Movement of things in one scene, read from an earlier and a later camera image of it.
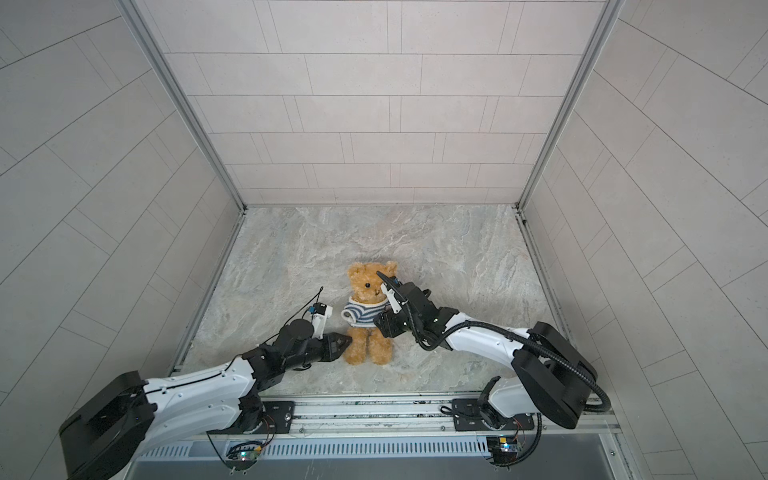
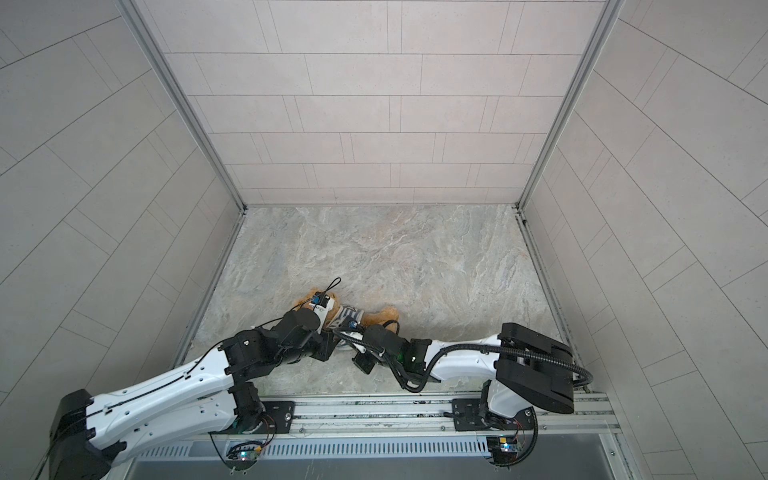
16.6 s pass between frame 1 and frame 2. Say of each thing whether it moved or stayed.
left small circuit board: stayed
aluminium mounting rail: stayed
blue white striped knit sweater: moved
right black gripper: moved
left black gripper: stayed
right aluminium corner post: stayed
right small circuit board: stayed
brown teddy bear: moved
